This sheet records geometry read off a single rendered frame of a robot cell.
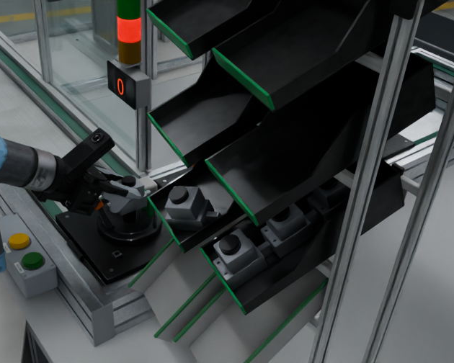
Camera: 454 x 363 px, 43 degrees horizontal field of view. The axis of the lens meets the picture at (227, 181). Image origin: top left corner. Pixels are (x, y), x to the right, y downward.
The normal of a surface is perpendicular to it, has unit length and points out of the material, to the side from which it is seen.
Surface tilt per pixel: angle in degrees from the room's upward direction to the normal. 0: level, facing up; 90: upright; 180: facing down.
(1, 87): 0
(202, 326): 90
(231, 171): 25
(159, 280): 45
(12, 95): 0
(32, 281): 90
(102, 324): 90
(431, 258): 0
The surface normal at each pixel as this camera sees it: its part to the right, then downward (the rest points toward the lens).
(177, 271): -0.57, -0.42
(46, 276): 0.61, 0.50
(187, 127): -0.30, -0.65
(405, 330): 0.07, -0.81
